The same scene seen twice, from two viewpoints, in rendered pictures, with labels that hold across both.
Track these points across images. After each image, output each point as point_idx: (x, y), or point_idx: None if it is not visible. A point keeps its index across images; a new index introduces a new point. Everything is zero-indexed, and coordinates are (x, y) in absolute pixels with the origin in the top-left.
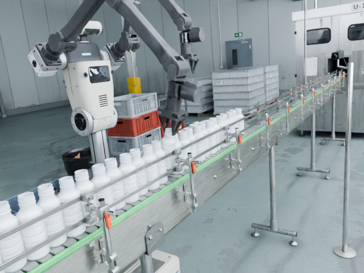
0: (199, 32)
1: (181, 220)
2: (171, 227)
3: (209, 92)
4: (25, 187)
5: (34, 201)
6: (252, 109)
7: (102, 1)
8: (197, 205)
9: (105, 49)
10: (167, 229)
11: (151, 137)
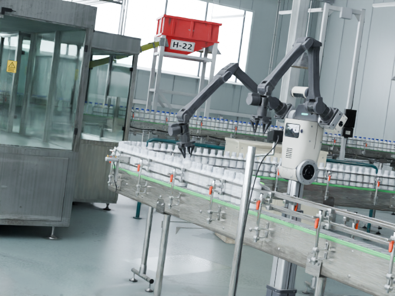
0: (247, 97)
1: (173, 214)
2: (168, 211)
3: None
4: None
5: (144, 152)
6: (298, 199)
7: (236, 76)
8: (169, 205)
9: None
10: (166, 210)
11: None
